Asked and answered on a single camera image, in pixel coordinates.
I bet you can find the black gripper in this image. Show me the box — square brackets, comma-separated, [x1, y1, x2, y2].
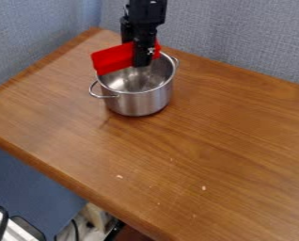
[120, 0, 166, 67]

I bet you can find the red block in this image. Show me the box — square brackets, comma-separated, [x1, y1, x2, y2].
[90, 40, 160, 75]

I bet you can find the metal pot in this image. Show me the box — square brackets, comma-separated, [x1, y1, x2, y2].
[87, 52, 180, 117]

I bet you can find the white box under table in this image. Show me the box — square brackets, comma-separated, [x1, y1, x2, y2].
[53, 202, 117, 241]

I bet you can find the white ribbed device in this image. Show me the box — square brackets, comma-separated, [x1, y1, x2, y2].
[0, 206, 46, 241]

